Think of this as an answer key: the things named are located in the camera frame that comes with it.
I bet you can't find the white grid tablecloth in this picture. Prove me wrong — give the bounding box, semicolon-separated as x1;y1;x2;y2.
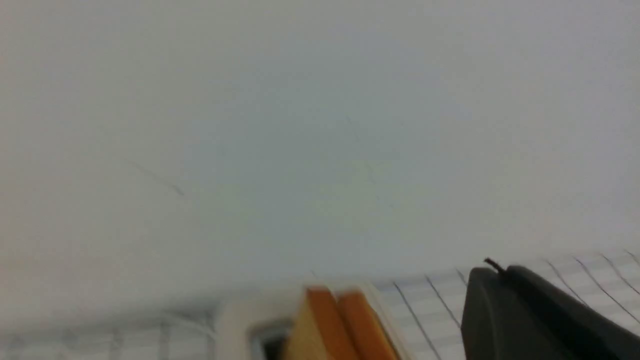
1;250;640;360

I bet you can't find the toast slice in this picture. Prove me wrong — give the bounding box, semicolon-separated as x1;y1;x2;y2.
280;287;360;360
337;291;400;360

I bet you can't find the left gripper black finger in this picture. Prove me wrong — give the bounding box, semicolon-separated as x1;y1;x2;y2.
461;258;640;360

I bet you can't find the cream white toaster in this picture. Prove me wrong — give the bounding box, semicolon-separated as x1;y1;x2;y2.
214;278;416;360

